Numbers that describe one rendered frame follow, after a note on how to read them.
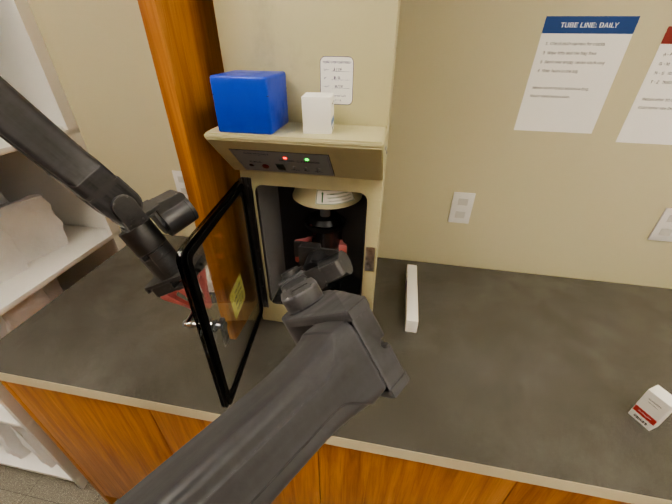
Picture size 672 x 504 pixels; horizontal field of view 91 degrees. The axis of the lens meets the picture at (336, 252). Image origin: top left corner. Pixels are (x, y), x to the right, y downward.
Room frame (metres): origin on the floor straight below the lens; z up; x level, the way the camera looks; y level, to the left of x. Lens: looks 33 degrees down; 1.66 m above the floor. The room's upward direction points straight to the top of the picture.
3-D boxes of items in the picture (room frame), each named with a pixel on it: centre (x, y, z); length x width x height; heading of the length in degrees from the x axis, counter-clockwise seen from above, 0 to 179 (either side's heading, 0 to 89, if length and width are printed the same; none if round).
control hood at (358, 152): (0.64, 0.07, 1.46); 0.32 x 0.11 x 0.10; 80
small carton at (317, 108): (0.63, 0.03, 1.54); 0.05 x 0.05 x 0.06; 85
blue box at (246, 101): (0.65, 0.15, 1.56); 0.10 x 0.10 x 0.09; 80
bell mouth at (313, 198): (0.79, 0.02, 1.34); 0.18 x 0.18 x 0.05
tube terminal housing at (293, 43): (0.81, 0.04, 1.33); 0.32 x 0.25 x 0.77; 80
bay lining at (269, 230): (0.81, 0.04, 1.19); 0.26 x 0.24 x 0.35; 80
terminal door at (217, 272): (0.55, 0.22, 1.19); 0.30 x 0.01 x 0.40; 176
